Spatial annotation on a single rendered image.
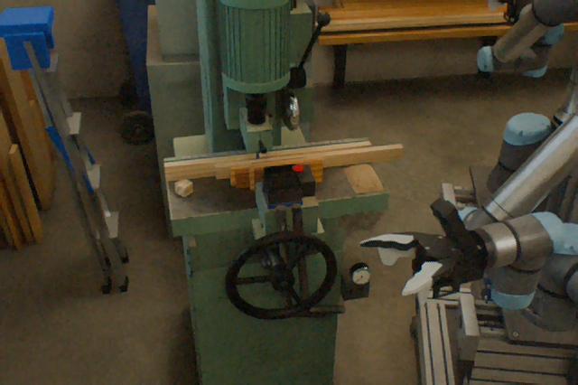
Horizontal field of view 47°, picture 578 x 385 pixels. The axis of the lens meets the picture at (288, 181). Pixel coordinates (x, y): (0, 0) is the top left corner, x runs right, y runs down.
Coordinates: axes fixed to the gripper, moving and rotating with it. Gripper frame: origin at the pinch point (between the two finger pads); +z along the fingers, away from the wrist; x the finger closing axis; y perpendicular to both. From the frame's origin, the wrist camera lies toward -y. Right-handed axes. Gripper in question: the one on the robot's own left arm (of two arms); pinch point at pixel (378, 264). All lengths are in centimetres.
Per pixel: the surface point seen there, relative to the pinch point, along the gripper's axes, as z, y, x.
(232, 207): 7, 24, 69
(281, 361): -5, 87, 74
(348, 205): -24, 28, 64
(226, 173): 5, 21, 82
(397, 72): -165, 79, 292
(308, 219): -9, 24, 55
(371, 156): -37, 22, 77
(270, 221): 1, 23, 57
